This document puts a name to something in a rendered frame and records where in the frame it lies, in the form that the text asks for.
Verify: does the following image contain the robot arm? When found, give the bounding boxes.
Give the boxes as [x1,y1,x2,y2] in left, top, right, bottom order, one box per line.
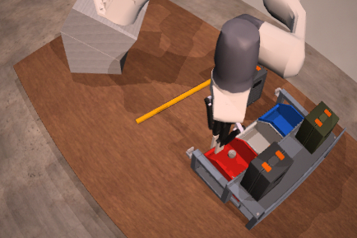
[94,0,307,123]

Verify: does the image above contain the orange long bar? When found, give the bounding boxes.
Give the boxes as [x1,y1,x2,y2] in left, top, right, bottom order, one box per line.
[136,80,210,124]

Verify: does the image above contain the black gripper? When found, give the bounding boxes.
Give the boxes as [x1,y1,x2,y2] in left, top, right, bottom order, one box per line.
[204,95,246,154]

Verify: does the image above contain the red bin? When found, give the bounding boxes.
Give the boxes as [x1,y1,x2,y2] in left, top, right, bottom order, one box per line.
[204,138,258,181]

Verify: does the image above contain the blue open bin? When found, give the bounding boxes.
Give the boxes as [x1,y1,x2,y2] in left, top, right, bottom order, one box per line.
[260,103,304,137]

